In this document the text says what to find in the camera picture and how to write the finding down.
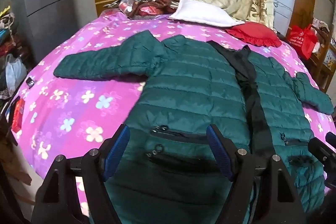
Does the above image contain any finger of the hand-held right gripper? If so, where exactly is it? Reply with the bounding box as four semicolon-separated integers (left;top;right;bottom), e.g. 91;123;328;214
325;132;336;147
308;138;336;169

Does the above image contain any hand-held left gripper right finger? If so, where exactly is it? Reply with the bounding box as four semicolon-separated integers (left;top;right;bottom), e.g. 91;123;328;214
206;124;307;224

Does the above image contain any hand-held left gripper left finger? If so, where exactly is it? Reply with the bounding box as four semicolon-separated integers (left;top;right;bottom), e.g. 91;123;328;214
31;124;131;224

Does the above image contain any dark green puffer jacket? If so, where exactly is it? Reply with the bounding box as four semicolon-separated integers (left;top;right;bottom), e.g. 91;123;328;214
53;30;334;224

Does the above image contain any pink floral bedsheet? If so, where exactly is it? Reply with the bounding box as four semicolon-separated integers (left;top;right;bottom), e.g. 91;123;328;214
12;10;336;216

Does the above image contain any wooden rack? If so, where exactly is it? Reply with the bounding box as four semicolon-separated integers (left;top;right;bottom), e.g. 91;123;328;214
306;18;336;93

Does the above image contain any red gift bag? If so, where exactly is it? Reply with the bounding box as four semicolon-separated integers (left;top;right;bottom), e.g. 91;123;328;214
286;25;319;60

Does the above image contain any red box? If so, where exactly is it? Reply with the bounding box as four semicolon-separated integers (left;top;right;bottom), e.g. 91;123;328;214
11;98;25;134

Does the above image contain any red ruffled cushion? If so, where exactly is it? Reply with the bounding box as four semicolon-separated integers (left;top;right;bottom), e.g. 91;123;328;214
225;22;282;47

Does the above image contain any white plastic bag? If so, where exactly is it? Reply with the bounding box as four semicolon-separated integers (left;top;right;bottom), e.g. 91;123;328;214
5;54;27;96

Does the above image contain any white pillow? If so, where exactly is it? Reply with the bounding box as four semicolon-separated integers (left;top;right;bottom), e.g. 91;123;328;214
168;0;246;28

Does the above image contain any red patterned cloth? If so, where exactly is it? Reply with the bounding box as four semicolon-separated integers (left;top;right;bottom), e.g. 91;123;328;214
136;4;160;17

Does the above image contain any clear plastic packet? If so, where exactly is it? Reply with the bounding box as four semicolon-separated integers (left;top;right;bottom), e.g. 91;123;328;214
118;0;137;14

